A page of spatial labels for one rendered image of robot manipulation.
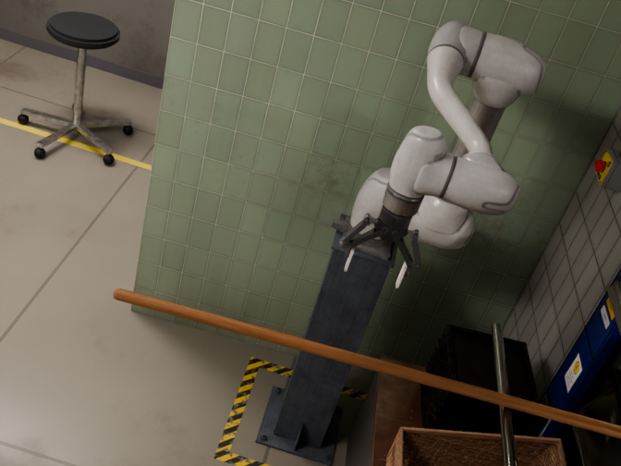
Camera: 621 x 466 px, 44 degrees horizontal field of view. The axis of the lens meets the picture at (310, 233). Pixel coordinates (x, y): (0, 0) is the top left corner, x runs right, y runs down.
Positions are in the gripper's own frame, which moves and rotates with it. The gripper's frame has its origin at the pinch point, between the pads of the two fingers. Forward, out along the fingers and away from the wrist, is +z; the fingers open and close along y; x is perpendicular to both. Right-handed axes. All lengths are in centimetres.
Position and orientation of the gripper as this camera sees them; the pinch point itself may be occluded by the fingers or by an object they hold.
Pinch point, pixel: (372, 273)
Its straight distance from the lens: 195.6
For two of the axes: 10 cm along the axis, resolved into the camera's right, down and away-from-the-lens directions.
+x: -1.8, 5.2, -8.4
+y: -9.5, -3.2, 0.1
